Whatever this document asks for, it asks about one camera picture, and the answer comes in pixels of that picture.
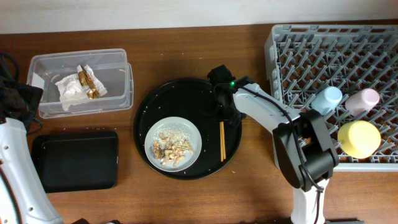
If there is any peanut shells and rice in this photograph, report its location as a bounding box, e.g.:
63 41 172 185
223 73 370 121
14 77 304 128
152 127 195 167

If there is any clear plastic bin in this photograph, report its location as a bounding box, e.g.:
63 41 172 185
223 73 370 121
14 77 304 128
27 49 134 119

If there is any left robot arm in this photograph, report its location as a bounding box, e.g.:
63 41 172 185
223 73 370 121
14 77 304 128
1 52 63 224

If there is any black rectangular tray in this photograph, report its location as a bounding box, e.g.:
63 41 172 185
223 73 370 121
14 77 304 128
31 131 119 193

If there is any grey plate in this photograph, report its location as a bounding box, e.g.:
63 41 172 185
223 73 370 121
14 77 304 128
144 116 202 173

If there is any gold foil wrapper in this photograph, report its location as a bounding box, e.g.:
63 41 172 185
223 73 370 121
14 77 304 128
78 65 100 99

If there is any pink cup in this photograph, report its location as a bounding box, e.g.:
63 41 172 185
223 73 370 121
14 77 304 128
345 88 380 116

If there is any round black tray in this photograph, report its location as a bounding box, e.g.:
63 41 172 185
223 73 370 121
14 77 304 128
133 78 242 180

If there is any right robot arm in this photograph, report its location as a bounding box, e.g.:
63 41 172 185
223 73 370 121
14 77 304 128
207 65 339 223

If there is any wooden chopstick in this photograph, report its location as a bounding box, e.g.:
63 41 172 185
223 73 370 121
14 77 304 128
223 122 226 160
219 121 224 162

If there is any blue cup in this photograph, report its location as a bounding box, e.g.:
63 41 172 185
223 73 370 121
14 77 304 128
311 86 343 115

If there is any grey dishwasher rack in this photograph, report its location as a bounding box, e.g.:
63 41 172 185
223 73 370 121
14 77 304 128
264 25 397 172

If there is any yellow bowl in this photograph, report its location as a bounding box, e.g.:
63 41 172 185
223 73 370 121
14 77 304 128
338 120 381 159

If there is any white napkin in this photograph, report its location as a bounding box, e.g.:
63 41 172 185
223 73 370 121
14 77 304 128
55 65 108 111

